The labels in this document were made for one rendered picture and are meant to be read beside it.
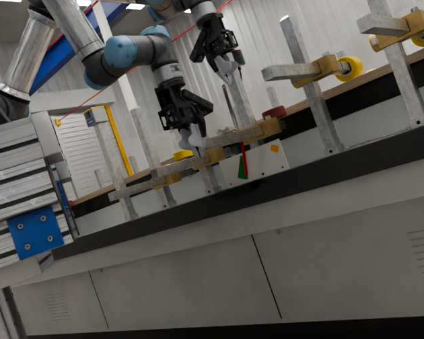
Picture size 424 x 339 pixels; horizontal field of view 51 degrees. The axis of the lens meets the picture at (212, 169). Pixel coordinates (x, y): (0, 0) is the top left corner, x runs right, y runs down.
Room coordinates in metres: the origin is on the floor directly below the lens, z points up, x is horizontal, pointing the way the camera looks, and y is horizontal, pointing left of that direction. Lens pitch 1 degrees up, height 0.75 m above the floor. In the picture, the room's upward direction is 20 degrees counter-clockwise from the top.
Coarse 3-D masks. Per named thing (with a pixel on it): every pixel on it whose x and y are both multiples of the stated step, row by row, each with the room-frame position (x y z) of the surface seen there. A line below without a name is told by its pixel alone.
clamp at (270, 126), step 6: (264, 120) 1.40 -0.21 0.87; (270, 120) 1.39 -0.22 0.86; (276, 120) 1.42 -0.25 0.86; (252, 126) 1.43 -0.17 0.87; (264, 126) 1.40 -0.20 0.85; (270, 126) 1.39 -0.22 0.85; (276, 126) 1.41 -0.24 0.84; (264, 132) 1.41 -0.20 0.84; (270, 132) 1.39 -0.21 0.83; (276, 132) 1.40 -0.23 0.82; (252, 138) 1.44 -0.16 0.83; (258, 138) 1.43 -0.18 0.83; (246, 144) 1.46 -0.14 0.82
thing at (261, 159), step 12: (264, 144) 1.42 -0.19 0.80; (276, 144) 1.39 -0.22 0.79; (252, 156) 1.46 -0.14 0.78; (264, 156) 1.43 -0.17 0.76; (276, 156) 1.40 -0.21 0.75; (228, 168) 1.53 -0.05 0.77; (252, 168) 1.47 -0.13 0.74; (264, 168) 1.44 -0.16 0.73; (276, 168) 1.41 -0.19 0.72; (288, 168) 1.38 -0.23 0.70; (228, 180) 1.54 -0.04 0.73; (240, 180) 1.51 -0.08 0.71
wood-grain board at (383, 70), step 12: (408, 60) 1.28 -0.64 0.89; (420, 60) 1.27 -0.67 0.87; (372, 72) 1.35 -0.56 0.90; (384, 72) 1.33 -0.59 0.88; (348, 84) 1.41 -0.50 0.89; (360, 84) 1.38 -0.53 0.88; (324, 96) 1.46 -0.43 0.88; (288, 108) 1.56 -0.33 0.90; (300, 108) 1.53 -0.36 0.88; (132, 180) 2.17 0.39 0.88; (96, 192) 2.38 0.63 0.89
